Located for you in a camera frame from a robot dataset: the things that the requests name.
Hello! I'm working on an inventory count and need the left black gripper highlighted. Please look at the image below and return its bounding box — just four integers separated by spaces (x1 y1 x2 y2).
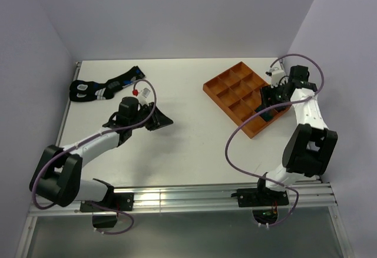
130 102 173 131

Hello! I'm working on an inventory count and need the dark teal sock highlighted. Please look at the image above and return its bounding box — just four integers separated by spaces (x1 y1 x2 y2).
260 109 277 123

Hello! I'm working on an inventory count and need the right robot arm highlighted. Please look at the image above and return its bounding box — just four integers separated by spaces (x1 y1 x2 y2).
254 65 338 205

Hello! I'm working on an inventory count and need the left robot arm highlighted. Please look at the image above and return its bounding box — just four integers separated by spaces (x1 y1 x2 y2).
29 97 173 210

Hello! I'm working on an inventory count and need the orange compartment tray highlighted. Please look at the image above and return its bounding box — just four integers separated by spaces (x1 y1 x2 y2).
202 60 291 138

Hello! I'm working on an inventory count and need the black blue sports sock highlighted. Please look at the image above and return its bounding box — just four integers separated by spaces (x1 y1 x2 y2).
69 66 145 102

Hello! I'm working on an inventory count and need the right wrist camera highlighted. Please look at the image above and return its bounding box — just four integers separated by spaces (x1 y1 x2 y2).
266 67 286 87

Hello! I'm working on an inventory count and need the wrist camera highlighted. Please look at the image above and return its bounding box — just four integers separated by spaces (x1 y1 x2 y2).
132 88 151 105
266 67 286 87

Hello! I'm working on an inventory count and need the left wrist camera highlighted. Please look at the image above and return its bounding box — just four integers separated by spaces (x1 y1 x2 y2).
132 88 151 105

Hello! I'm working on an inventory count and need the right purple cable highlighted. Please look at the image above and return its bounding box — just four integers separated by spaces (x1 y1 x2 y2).
224 53 326 228

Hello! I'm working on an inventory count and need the aluminium front rail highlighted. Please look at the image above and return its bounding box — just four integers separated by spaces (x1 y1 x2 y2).
29 183 338 216

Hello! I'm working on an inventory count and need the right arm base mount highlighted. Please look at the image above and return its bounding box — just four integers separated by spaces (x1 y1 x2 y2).
231 188 289 225

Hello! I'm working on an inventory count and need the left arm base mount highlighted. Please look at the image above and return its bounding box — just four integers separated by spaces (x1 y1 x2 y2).
79 193 134 231

